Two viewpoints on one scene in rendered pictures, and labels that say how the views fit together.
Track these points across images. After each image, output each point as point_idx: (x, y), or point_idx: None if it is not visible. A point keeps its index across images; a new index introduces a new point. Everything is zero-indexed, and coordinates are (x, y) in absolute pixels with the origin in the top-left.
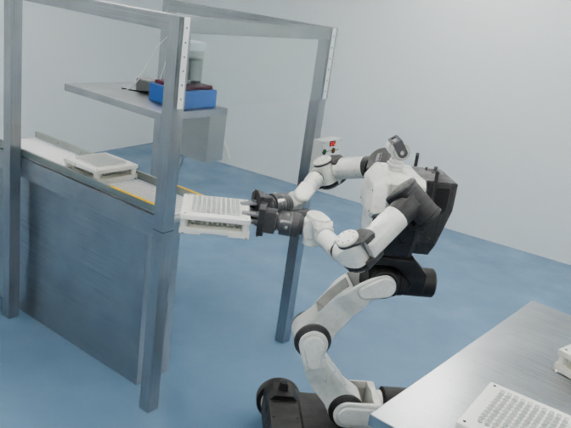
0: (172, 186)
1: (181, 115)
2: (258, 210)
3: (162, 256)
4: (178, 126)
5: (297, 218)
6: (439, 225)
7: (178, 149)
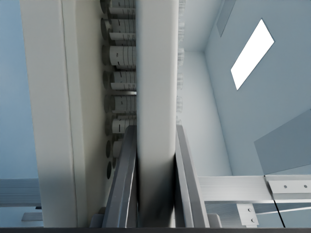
0: None
1: (261, 195)
2: (134, 232)
3: (34, 182)
4: (244, 191)
5: None
6: None
7: (207, 197)
